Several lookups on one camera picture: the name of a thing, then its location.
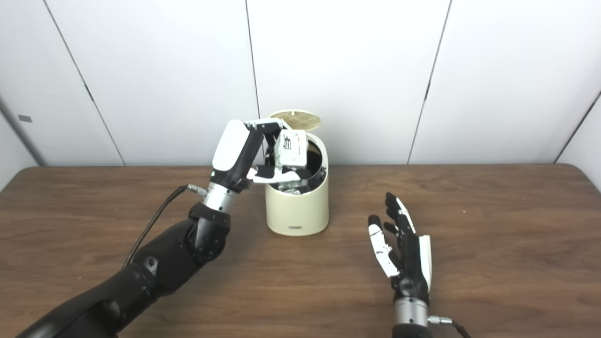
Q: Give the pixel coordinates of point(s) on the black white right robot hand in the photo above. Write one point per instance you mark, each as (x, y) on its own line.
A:
(411, 263)

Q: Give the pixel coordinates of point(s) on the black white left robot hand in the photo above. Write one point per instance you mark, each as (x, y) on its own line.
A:
(230, 150)

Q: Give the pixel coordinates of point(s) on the white green milk carton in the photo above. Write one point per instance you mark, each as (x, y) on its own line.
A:
(293, 148)

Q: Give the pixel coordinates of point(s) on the cream round bin lid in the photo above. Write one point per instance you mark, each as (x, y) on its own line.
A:
(303, 119)

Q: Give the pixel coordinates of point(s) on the cream-colored round bin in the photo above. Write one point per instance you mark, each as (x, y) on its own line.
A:
(296, 211)

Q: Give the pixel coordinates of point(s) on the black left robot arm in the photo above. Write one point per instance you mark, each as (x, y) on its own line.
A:
(173, 258)

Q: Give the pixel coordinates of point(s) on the small gray wall plate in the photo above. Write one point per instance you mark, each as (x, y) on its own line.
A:
(25, 118)

